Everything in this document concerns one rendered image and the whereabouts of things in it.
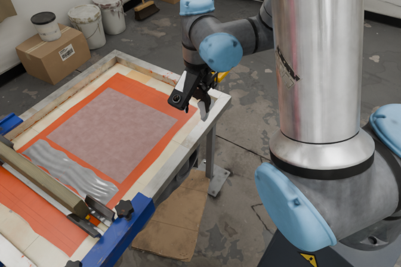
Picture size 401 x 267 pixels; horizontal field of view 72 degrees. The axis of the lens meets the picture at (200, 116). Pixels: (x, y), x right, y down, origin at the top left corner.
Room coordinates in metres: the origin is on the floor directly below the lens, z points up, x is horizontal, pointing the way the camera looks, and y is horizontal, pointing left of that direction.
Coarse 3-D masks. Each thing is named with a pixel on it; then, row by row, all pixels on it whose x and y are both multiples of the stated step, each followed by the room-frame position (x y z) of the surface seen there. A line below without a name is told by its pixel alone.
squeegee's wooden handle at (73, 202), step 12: (0, 144) 0.48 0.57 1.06; (0, 156) 0.46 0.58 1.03; (12, 156) 0.44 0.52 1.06; (24, 168) 0.40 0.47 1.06; (36, 168) 0.40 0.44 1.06; (36, 180) 0.36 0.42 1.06; (48, 180) 0.36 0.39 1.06; (48, 192) 0.34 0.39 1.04; (60, 192) 0.33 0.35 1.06; (72, 192) 0.33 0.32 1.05; (72, 204) 0.30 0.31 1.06; (84, 204) 0.31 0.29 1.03; (84, 216) 0.30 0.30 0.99
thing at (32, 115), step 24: (96, 72) 0.91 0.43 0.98; (144, 72) 0.93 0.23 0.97; (168, 72) 0.90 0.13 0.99; (48, 96) 0.75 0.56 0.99; (216, 96) 0.75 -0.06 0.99; (24, 120) 0.63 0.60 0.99; (216, 120) 0.66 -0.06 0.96; (192, 144) 0.53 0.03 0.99; (168, 168) 0.44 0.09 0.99; (144, 192) 0.37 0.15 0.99; (0, 240) 0.24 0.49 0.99; (24, 264) 0.18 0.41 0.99
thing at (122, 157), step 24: (168, 96) 0.79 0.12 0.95; (144, 120) 0.66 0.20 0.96; (168, 120) 0.66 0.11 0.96; (96, 144) 0.56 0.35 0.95; (120, 144) 0.56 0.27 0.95; (144, 144) 0.56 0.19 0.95; (96, 168) 0.46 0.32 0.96; (120, 168) 0.46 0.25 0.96; (144, 168) 0.46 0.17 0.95; (120, 192) 0.38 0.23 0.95; (24, 216) 0.31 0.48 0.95; (48, 216) 0.31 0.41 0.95; (48, 240) 0.25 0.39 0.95; (72, 240) 0.25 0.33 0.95
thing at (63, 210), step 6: (6, 168) 0.44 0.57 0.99; (12, 168) 0.44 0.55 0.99; (18, 174) 0.42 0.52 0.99; (48, 174) 0.42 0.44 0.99; (24, 180) 0.40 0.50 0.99; (30, 186) 0.38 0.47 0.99; (36, 186) 0.38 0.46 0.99; (36, 192) 0.36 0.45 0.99; (42, 192) 0.36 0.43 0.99; (48, 198) 0.34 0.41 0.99; (54, 204) 0.33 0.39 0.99; (60, 204) 0.33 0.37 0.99; (60, 210) 0.31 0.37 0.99; (66, 210) 0.31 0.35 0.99
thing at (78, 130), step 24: (96, 96) 0.79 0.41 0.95; (120, 96) 0.79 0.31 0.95; (144, 96) 0.79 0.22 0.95; (72, 120) 0.66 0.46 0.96; (96, 120) 0.66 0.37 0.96; (120, 120) 0.66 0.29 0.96; (72, 144) 0.56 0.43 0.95; (0, 168) 0.46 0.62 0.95; (0, 192) 0.38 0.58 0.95; (24, 192) 0.38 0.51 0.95
